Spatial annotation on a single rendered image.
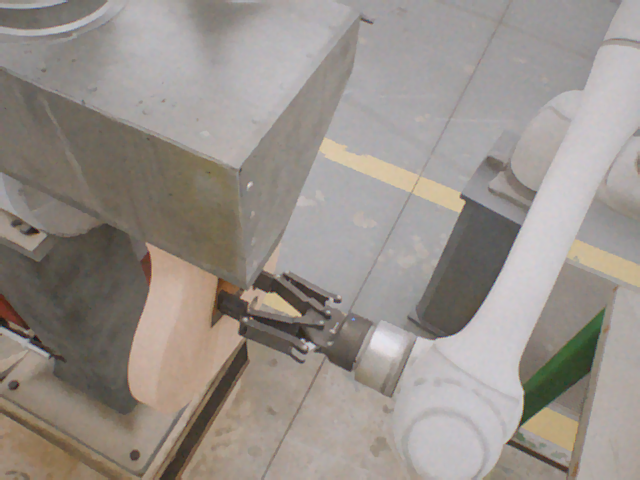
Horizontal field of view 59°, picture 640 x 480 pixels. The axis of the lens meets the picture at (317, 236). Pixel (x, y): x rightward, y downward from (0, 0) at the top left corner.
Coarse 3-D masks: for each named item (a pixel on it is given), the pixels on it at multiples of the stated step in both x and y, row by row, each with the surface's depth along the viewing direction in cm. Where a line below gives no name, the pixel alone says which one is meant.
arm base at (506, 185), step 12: (492, 156) 142; (504, 156) 142; (504, 168) 141; (492, 180) 140; (504, 180) 139; (516, 180) 136; (492, 192) 139; (504, 192) 138; (516, 192) 137; (528, 192) 135; (528, 204) 136
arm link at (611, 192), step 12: (636, 144) 114; (624, 156) 115; (636, 156) 113; (612, 168) 119; (624, 168) 114; (636, 168) 112; (612, 180) 118; (624, 180) 114; (636, 180) 112; (600, 192) 123; (612, 192) 120; (624, 192) 116; (636, 192) 113; (612, 204) 123; (624, 204) 120; (636, 204) 116; (636, 216) 122
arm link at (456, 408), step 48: (624, 48) 66; (624, 96) 66; (576, 144) 68; (624, 144) 69; (576, 192) 65; (528, 240) 61; (528, 288) 58; (480, 336) 57; (528, 336) 58; (432, 384) 55; (480, 384) 55; (432, 432) 51; (480, 432) 51
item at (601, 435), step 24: (624, 288) 99; (624, 312) 97; (600, 336) 96; (624, 336) 94; (600, 360) 92; (624, 360) 92; (600, 384) 89; (624, 384) 89; (600, 408) 87; (624, 408) 87; (600, 432) 85; (624, 432) 85; (552, 456) 152; (576, 456) 84; (600, 456) 83; (624, 456) 83
